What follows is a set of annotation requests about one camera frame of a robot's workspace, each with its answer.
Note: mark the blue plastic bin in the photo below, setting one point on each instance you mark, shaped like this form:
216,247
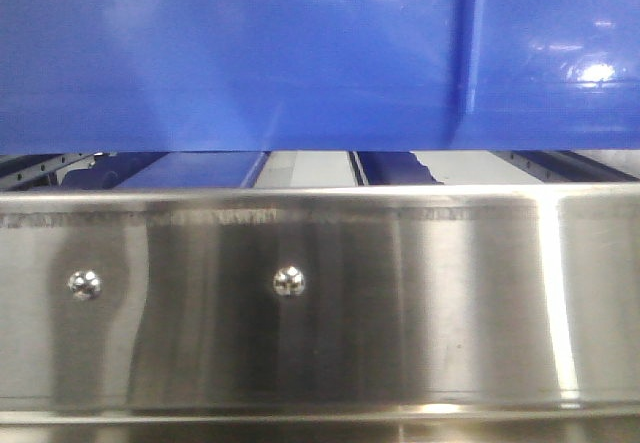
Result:
235,75

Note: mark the blue conveyor belt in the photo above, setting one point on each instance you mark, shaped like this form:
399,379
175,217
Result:
278,169

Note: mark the right round-head screw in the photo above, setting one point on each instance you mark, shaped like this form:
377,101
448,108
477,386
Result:
289,282

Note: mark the round-head screw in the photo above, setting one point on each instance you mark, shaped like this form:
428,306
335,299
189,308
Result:
85,285
289,282

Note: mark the left round-head screw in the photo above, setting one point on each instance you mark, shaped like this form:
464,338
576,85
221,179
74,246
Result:
85,285

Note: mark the stainless steel conveyor side rail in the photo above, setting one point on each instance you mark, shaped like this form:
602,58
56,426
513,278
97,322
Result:
493,313

